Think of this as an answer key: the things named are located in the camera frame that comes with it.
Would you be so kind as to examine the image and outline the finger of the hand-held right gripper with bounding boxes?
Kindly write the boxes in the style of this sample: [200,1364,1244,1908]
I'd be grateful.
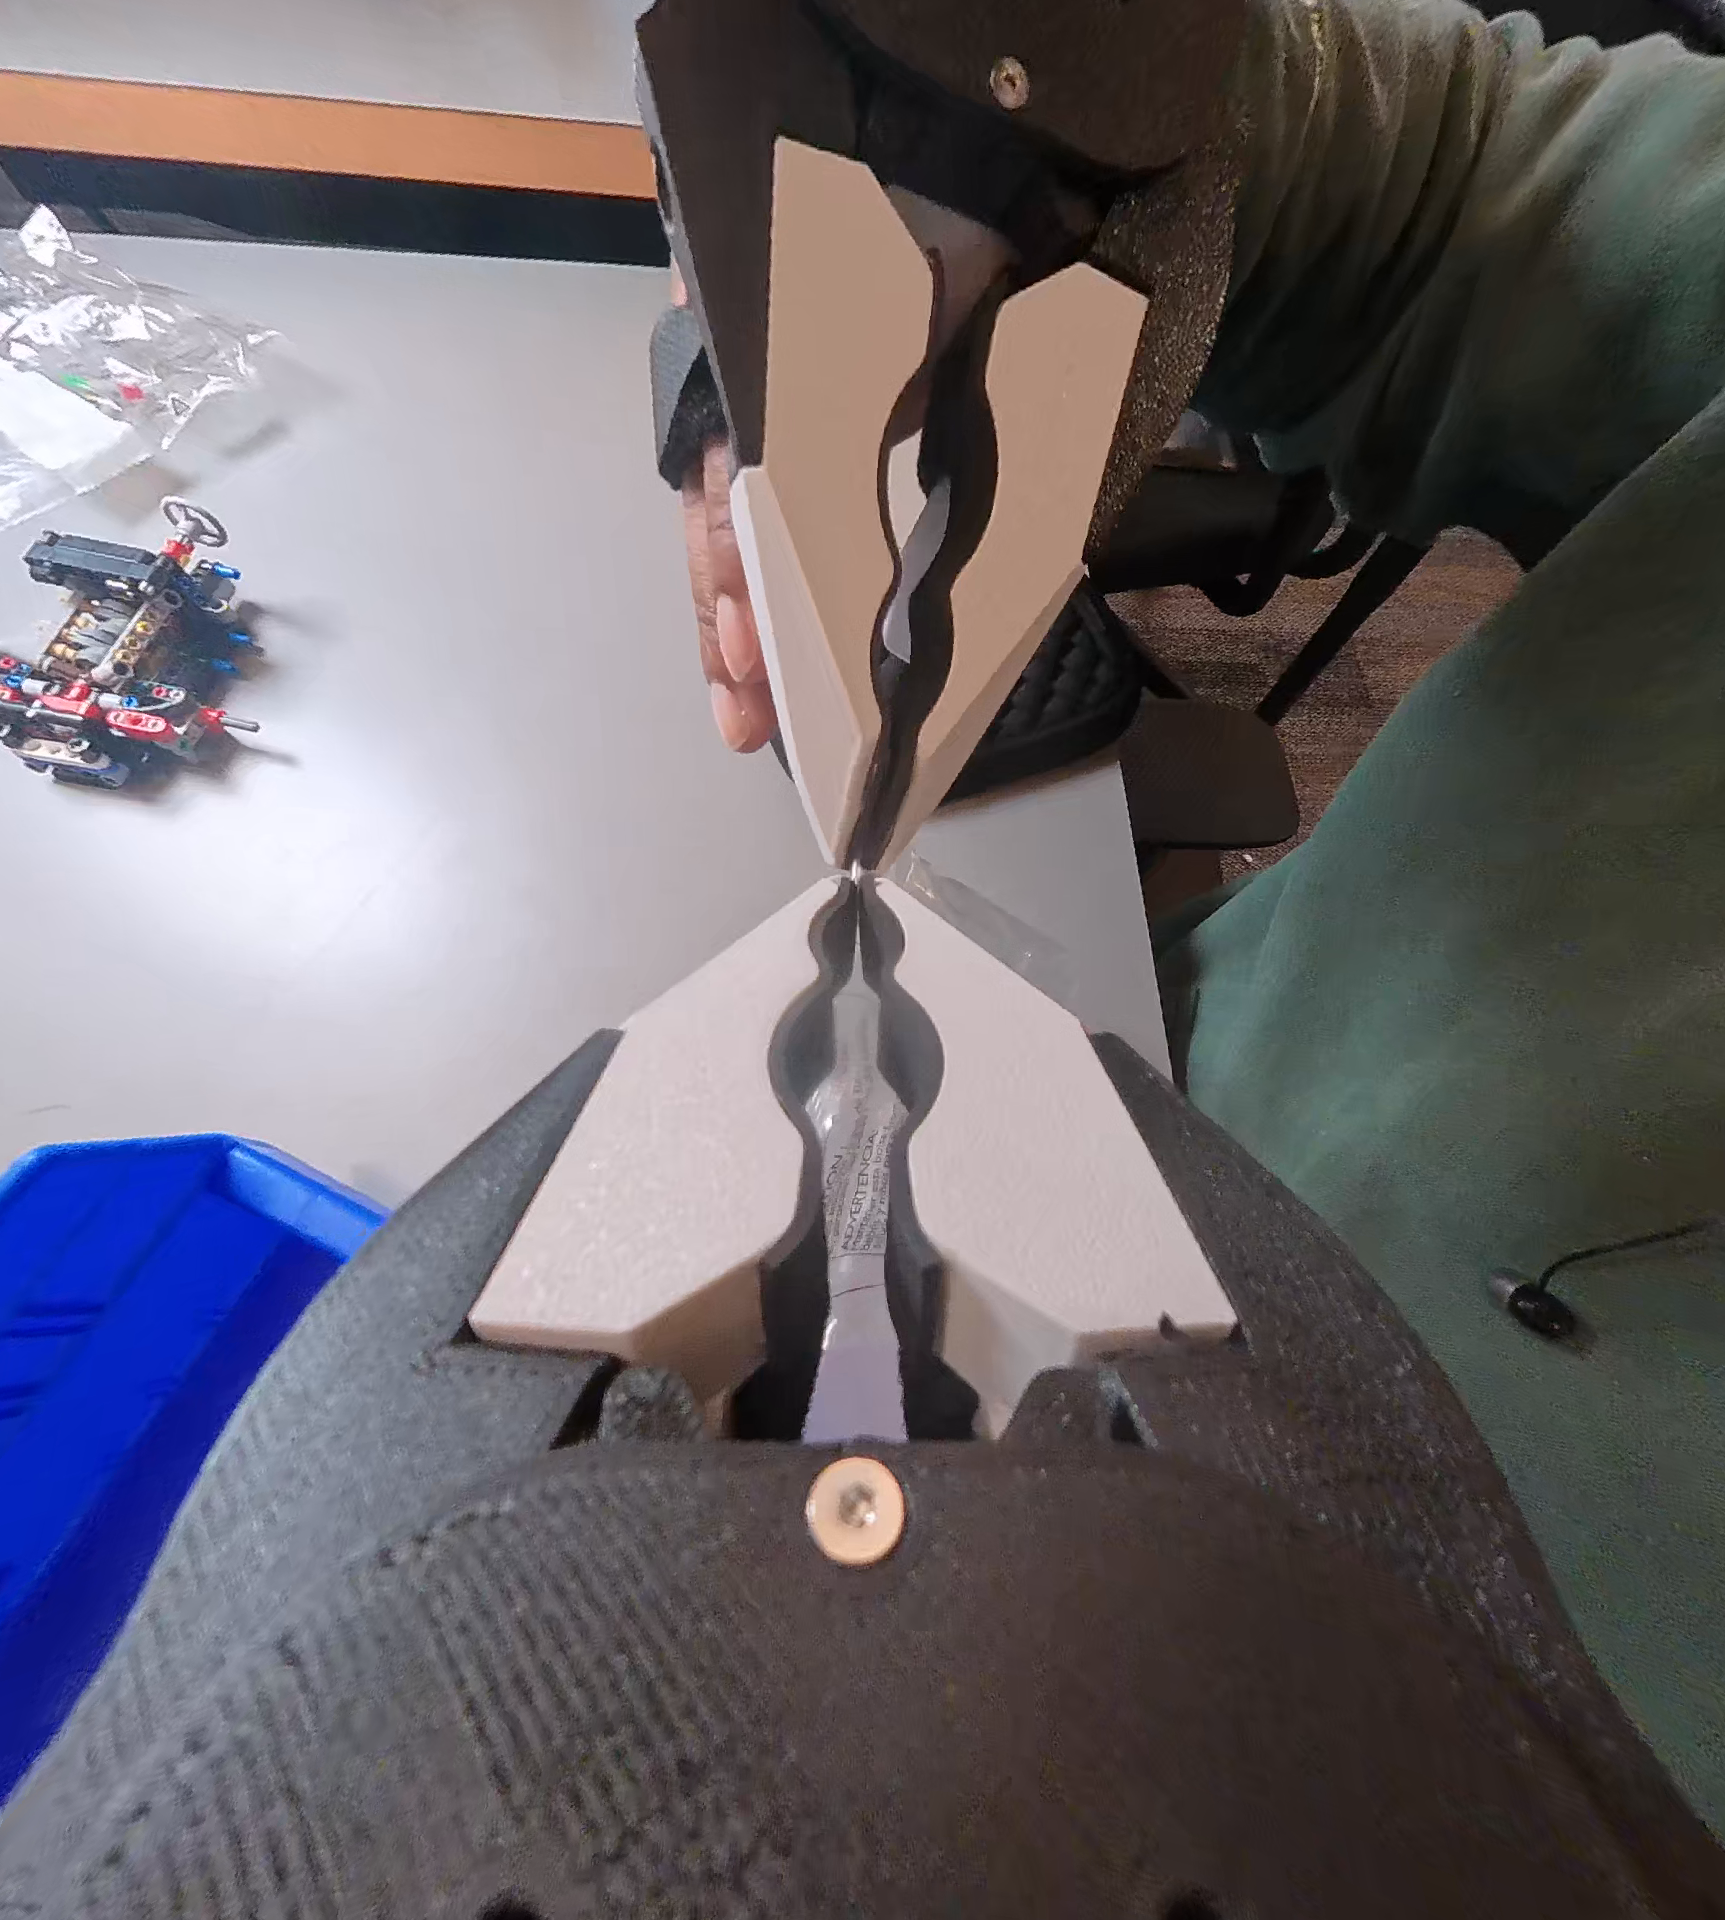
[731,134,954,870]
[852,225,1155,870]

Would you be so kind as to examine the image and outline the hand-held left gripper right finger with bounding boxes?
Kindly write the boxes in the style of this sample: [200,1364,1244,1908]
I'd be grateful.
[862,885,1244,1447]

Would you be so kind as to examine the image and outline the clear bag of lego parts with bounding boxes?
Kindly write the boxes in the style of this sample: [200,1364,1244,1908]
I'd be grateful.
[798,852,1047,1447]

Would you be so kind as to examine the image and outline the empty crumpled clear bag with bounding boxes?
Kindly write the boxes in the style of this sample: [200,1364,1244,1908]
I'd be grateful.
[0,204,287,587]

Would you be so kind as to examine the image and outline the person's green sweatshirt torso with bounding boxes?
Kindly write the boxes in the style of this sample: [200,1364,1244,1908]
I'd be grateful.
[1155,339,1725,1920]

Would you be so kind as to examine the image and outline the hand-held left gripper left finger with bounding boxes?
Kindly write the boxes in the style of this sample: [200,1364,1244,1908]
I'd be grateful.
[471,878,852,1447]

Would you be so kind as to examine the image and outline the partly built lego chassis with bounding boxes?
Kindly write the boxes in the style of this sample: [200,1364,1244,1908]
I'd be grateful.
[0,497,264,788]

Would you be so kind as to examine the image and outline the person's right hand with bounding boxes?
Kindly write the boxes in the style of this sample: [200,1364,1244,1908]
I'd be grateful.
[669,428,784,757]

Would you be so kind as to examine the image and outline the person's right forearm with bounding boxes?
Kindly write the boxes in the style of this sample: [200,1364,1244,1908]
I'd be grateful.
[1192,0,1725,548]

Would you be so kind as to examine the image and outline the empty blue plastic bin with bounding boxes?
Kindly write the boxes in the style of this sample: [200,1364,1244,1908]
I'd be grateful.
[0,1131,389,1915]

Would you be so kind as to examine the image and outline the black clip microphone with cable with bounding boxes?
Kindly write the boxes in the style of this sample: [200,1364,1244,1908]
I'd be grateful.
[1493,1210,1725,1342]

